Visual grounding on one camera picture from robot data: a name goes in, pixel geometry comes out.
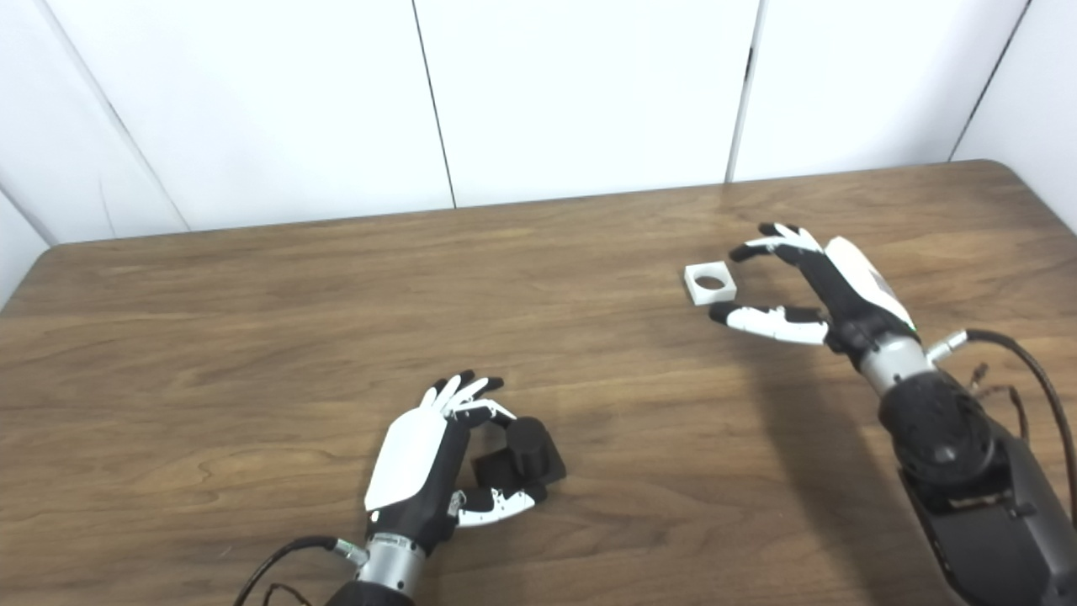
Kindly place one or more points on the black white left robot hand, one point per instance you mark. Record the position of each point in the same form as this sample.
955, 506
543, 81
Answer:
412, 459

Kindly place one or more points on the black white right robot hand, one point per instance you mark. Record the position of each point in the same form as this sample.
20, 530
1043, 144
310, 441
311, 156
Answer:
850, 295

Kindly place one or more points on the black peg with base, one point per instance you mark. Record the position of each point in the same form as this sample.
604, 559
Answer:
530, 450

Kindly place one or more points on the white square piece with hole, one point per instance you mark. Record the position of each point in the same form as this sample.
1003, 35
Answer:
726, 295

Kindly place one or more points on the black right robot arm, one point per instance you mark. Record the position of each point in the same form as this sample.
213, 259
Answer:
968, 471

